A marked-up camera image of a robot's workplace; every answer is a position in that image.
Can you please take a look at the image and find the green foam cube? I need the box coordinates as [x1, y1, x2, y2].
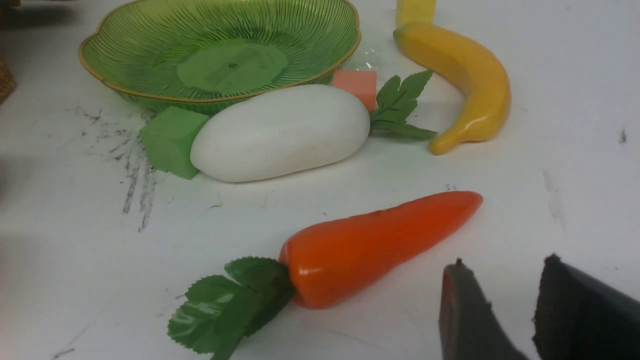
[139, 106, 210, 180]

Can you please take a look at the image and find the yellow toy banana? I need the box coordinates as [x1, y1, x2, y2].
[393, 22, 512, 155]

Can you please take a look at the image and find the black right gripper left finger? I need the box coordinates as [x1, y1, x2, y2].
[439, 259, 527, 360]

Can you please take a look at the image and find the orange foam cube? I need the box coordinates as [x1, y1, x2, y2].
[332, 69, 377, 113]

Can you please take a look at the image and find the orange toy carrot with leaves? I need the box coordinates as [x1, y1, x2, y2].
[167, 190, 483, 360]

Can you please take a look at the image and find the woven wicker basket green lining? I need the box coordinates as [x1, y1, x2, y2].
[0, 58, 17, 105]

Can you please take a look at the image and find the green ribbed glass plate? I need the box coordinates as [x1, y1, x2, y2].
[78, 0, 362, 116]

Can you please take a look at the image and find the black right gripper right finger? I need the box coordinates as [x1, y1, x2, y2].
[532, 254, 640, 360]

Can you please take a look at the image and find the white toy radish with leaves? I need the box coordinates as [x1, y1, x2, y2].
[190, 70, 435, 183]

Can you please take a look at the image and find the yellow foam cube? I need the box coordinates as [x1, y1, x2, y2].
[395, 0, 437, 28]

